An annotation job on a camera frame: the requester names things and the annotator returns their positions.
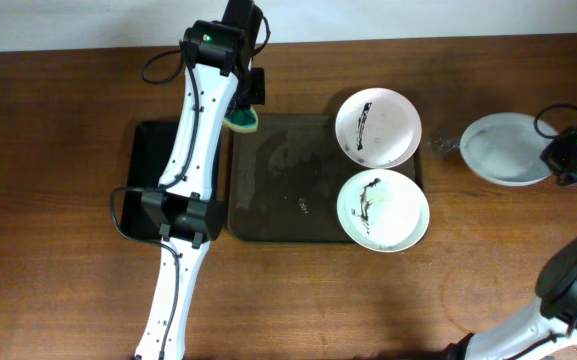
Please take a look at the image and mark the green and yellow sponge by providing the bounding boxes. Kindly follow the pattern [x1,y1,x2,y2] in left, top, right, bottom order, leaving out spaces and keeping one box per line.
[224,107,259,133]

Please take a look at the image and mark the pinkish white plate top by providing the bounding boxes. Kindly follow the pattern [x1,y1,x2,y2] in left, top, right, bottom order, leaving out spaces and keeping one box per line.
[334,88,422,169]

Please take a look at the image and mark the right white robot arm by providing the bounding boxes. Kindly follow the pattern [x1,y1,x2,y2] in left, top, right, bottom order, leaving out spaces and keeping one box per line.
[439,104,577,359]

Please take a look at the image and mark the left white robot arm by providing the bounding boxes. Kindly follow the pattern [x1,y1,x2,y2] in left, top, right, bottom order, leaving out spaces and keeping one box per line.
[134,0,271,360]

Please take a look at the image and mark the brown serving tray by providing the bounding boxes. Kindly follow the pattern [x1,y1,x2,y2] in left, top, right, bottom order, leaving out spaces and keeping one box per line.
[228,114,423,244]

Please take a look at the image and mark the black plastic sponge tray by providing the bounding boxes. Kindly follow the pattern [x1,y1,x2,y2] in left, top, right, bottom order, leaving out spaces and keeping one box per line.
[120,121,226,243]

